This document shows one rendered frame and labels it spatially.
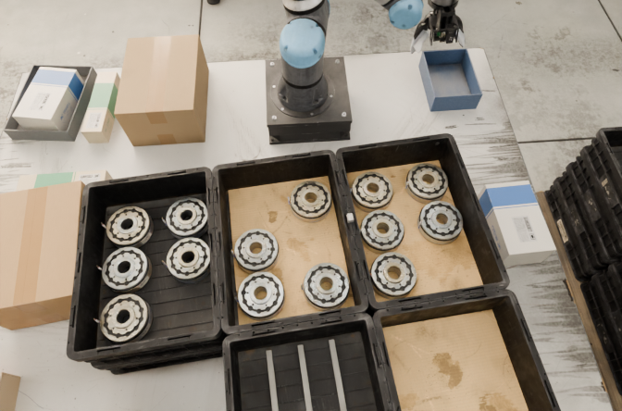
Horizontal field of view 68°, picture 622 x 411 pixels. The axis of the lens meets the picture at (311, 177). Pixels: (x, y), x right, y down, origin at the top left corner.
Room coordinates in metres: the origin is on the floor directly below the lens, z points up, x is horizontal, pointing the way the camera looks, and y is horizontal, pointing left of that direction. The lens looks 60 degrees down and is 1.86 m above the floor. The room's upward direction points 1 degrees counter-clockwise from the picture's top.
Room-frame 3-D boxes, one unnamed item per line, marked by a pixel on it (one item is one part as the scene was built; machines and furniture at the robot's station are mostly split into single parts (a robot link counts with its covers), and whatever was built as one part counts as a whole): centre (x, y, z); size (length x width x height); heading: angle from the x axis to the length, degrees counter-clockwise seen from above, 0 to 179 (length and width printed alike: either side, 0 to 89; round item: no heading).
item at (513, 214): (0.51, -0.53, 0.75); 0.20 x 0.12 x 0.09; 5
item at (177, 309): (0.37, 0.36, 0.87); 0.40 x 0.30 x 0.11; 8
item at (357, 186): (0.55, -0.15, 0.86); 0.10 x 0.10 x 0.01
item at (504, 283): (0.46, -0.24, 0.92); 0.40 x 0.30 x 0.02; 8
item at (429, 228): (0.47, -0.31, 0.86); 0.10 x 0.10 x 0.01
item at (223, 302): (0.41, 0.06, 0.92); 0.40 x 0.30 x 0.02; 8
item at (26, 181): (0.65, 0.70, 0.73); 0.24 x 0.06 x 0.06; 94
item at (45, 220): (0.43, 0.66, 0.78); 0.30 x 0.22 x 0.16; 10
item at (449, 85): (1.03, -0.45, 0.74); 0.20 x 0.15 x 0.07; 3
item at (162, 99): (0.96, 0.44, 0.78); 0.30 x 0.22 x 0.16; 3
